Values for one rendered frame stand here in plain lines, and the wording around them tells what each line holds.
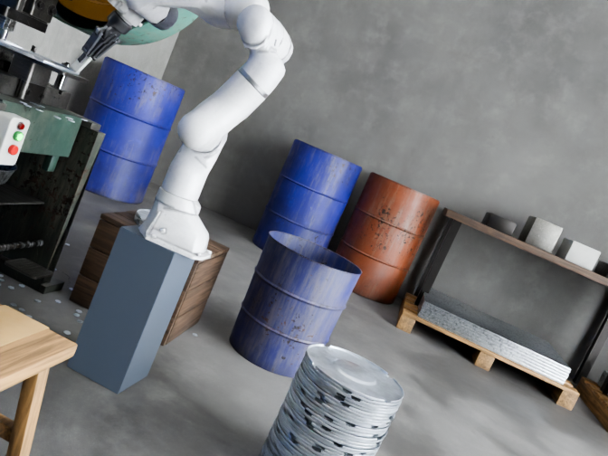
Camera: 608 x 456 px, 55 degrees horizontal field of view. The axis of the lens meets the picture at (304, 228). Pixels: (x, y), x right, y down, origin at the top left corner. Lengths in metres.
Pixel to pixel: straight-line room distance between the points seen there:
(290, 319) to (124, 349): 0.74
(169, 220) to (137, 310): 0.27
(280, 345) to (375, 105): 3.08
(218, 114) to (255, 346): 1.04
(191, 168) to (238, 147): 3.53
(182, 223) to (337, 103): 3.51
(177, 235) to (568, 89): 3.96
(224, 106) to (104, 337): 0.74
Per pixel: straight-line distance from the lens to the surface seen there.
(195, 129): 1.58
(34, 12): 2.05
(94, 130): 2.17
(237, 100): 1.64
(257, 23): 1.65
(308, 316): 2.26
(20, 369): 1.12
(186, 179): 1.67
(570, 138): 5.08
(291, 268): 2.22
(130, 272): 1.71
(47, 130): 2.05
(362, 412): 1.54
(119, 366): 1.78
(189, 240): 1.67
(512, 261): 5.01
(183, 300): 2.14
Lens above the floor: 0.86
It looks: 8 degrees down
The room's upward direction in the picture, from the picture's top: 23 degrees clockwise
